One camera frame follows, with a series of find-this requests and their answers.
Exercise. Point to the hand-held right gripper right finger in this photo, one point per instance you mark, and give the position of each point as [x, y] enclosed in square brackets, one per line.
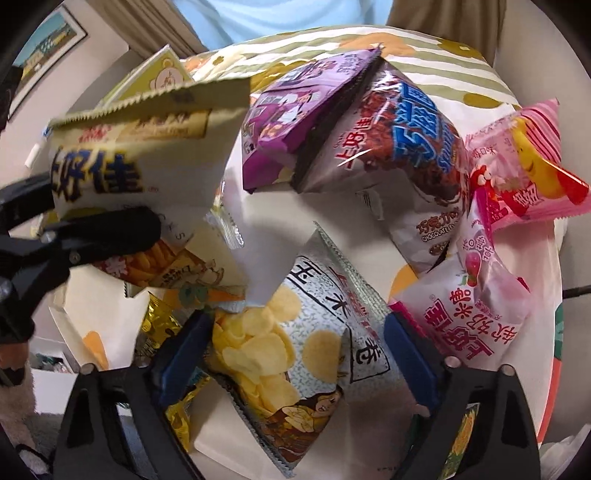
[411, 364]

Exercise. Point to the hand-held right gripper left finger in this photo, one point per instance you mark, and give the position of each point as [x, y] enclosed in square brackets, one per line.
[184, 350]

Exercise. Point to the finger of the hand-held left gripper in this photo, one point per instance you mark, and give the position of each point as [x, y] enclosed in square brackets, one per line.
[115, 230]
[27, 198]

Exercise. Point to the pink white milk snack bag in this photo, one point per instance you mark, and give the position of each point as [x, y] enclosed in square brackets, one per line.
[461, 314]

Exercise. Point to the cream corn stick snack bag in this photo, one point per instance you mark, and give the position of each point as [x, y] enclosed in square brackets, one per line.
[138, 152]

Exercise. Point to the silver potato chip bag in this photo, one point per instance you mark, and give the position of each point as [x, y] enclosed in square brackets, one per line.
[314, 332]

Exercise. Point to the white chocolate snack bag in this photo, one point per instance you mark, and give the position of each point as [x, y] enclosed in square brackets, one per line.
[392, 152]

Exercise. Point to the yellow snack bag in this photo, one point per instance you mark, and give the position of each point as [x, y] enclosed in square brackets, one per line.
[159, 323]

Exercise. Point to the white cardboard box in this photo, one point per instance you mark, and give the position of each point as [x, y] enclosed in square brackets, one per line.
[87, 314]

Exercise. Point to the beige fluffy rug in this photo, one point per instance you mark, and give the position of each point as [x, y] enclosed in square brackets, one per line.
[14, 401]

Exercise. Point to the yellow flower print packet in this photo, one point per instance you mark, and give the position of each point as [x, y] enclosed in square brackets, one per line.
[461, 434]

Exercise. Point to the white fruit print blanket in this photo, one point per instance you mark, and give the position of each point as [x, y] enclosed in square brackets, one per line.
[277, 230]

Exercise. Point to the white plastic bag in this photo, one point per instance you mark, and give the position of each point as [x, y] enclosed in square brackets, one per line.
[563, 454]

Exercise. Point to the brown curtain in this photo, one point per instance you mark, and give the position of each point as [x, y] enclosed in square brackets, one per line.
[443, 23]
[157, 23]

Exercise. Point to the purple snack bag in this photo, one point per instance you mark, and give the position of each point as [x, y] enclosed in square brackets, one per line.
[295, 115]

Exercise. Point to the pink candy bag yellow figure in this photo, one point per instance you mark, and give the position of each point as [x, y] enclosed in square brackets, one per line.
[531, 157]

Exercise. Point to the light blue curtain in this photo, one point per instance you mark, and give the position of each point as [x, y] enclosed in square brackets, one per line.
[277, 18]

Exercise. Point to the green striped pillow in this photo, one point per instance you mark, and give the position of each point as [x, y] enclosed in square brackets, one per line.
[415, 74]

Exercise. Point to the framed wall picture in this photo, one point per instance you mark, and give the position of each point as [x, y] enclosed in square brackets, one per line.
[46, 46]

